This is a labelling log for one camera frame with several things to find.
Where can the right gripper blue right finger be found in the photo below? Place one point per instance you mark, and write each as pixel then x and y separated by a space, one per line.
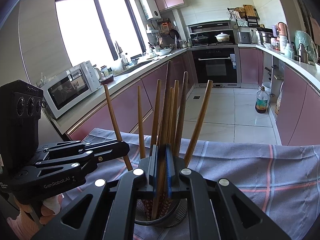
pixel 176 185

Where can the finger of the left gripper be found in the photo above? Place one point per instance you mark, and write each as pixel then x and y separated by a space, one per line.
pixel 106 151
pixel 65 146

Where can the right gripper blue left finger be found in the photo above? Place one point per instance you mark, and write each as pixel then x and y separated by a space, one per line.
pixel 149 165

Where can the bamboo chopstick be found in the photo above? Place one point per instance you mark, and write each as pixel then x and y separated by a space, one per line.
pixel 140 124
pixel 161 155
pixel 156 114
pixel 198 126
pixel 116 127
pixel 179 128

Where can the left hand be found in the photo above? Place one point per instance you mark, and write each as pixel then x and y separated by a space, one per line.
pixel 49 209

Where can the pink lower cabinets left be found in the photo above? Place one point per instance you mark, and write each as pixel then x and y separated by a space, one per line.
pixel 124 97

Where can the pink cabinets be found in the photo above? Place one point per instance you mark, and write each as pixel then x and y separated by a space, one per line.
pixel 298 118
pixel 124 97

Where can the black mesh cup holder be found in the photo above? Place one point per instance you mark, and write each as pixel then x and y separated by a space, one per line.
pixel 171 213

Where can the white microwave oven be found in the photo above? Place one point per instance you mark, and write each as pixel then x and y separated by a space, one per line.
pixel 68 88

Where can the dark red bowl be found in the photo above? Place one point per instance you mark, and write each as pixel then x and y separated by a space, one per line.
pixel 107 79

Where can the plastic oil bottle on floor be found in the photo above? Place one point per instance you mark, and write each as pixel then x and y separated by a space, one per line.
pixel 261 102

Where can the black built-in oven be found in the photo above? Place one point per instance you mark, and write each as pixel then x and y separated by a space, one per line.
pixel 221 64

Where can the grey plaid table cloth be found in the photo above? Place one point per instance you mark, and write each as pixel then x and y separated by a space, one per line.
pixel 283 181

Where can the black wok with lid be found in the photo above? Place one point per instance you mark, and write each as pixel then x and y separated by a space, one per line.
pixel 199 39

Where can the white ceramic pot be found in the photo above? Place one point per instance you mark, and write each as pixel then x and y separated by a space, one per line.
pixel 222 37

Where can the pink lower cabinets right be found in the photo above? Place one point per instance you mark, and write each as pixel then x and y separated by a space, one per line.
pixel 298 118

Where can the black range hood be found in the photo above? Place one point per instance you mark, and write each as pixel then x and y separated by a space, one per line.
pixel 210 26

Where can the white water heater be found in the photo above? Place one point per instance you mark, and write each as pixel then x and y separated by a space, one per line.
pixel 150 9

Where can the silver rice cooker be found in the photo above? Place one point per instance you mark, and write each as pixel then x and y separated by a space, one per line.
pixel 264 37

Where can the pink thermos jug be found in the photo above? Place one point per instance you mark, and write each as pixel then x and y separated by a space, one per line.
pixel 283 30

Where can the teal covered appliance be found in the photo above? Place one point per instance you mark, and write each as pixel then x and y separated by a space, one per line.
pixel 302 37

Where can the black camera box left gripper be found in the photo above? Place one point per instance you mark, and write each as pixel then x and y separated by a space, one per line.
pixel 20 114

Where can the window with dark frame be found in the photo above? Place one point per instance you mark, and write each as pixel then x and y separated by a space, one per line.
pixel 100 31

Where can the black wall storage rack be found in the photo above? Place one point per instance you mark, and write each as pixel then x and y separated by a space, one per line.
pixel 245 16

